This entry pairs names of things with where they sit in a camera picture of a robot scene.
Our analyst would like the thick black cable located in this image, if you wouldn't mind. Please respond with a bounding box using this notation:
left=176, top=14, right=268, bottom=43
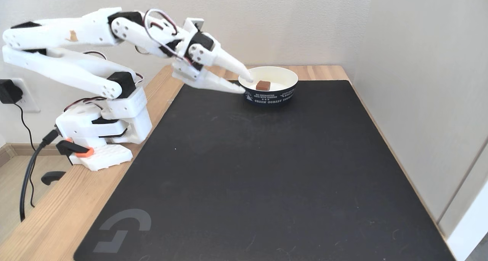
left=19, top=129, right=60, bottom=222

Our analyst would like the black desk mat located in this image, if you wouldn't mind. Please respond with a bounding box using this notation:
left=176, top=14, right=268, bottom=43
left=73, top=80, right=456, bottom=261

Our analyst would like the red black base wire bundle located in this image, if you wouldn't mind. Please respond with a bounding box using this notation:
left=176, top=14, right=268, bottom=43
left=63, top=96, right=112, bottom=112

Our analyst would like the black orange table clamp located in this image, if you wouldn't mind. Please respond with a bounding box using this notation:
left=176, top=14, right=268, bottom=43
left=41, top=138, right=95, bottom=186

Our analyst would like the thin black adapter cable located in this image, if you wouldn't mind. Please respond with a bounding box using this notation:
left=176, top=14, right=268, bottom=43
left=14, top=102, right=36, bottom=208

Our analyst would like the black power adapter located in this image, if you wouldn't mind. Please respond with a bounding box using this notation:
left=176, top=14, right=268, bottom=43
left=0, top=79, right=22, bottom=104

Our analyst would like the white wall outlet plate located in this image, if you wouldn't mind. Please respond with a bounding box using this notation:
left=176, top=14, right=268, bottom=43
left=11, top=78, right=40, bottom=113

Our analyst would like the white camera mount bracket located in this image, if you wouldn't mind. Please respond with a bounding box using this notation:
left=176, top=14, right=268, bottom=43
left=183, top=18, right=205, bottom=35

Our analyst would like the red black gripper wire bundle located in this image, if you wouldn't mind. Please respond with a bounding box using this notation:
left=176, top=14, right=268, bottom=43
left=134, top=8, right=192, bottom=66

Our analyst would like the white paper bowl dark print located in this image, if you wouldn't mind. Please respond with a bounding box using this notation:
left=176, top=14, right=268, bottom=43
left=238, top=66, right=299, bottom=107

